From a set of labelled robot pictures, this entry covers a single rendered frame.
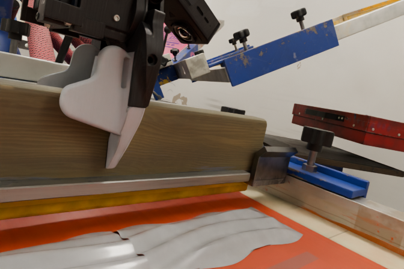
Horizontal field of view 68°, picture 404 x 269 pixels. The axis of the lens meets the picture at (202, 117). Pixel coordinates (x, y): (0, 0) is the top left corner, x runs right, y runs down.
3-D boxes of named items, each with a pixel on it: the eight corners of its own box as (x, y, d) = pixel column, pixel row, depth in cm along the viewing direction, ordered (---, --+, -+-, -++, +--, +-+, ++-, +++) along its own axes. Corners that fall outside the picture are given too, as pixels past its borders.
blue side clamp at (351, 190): (357, 233, 39) (370, 181, 38) (340, 240, 35) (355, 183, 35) (204, 161, 61) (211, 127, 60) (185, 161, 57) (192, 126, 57)
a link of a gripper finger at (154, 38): (106, 106, 24) (115, 0, 24) (126, 108, 25) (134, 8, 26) (136, 105, 20) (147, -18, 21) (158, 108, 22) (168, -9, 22)
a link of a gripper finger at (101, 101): (44, 169, 21) (57, 38, 21) (122, 167, 25) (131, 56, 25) (59, 176, 18) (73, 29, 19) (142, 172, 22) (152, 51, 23)
